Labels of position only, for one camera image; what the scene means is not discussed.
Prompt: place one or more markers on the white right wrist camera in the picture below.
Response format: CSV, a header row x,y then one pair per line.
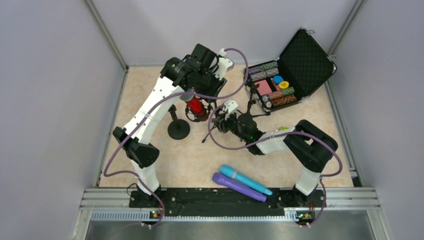
x,y
230,106

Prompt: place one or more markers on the yellow round dealer chip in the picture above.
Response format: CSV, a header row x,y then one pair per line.
x,y
284,85

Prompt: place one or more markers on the green chip stack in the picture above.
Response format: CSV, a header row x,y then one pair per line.
x,y
287,91

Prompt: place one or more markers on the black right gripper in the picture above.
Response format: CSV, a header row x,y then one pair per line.
x,y
224,122

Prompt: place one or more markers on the cyan toy microphone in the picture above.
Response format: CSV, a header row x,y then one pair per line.
x,y
232,173

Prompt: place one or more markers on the red playing card deck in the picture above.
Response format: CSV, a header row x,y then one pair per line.
x,y
263,87

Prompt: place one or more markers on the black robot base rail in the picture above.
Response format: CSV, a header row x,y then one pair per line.
x,y
224,202

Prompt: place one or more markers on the red white chip stack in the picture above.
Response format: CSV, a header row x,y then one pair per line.
x,y
272,96

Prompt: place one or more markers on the blue round dealer chip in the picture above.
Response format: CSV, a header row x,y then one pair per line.
x,y
277,79

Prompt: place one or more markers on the purple toy microphone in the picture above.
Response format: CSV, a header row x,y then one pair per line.
x,y
223,180

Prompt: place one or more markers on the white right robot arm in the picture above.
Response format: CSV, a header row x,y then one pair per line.
x,y
310,145

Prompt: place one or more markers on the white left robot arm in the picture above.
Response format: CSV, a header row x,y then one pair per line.
x,y
135,136

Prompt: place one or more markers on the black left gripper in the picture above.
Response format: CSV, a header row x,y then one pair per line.
x,y
205,88

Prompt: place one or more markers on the purple chip stack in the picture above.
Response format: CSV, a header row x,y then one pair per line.
x,y
254,70

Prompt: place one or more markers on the black tripod mic stand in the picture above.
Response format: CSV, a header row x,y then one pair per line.
x,y
251,90

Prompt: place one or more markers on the black round base stand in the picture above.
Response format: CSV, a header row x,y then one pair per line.
x,y
178,129

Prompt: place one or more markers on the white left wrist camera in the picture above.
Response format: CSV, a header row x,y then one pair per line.
x,y
224,65

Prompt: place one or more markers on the orange black chip stack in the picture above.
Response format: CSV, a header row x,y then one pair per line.
x,y
281,101

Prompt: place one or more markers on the black poker chip case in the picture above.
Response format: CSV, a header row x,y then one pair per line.
x,y
304,64

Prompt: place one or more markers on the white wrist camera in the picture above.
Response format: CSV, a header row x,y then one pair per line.
x,y
224,65
230,106

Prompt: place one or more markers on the red glitter microphone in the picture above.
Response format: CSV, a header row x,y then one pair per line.
x,y
187,97

